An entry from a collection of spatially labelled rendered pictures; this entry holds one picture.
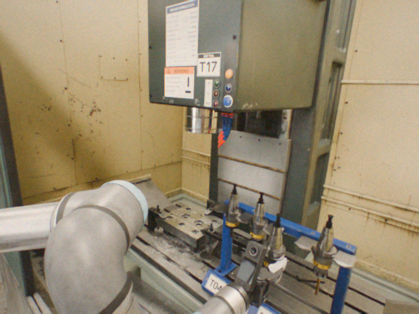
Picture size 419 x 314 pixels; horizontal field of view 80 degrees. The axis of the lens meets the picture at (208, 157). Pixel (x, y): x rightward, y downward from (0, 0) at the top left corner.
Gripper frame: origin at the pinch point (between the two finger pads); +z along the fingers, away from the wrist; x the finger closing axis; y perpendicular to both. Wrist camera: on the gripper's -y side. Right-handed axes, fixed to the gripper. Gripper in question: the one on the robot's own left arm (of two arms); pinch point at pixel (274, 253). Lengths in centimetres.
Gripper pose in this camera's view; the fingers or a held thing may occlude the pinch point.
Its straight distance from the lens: 81.8
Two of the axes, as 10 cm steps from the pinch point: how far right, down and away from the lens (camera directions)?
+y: -0.4, 9.6, 2.8
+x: 7.5, 2.2, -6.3
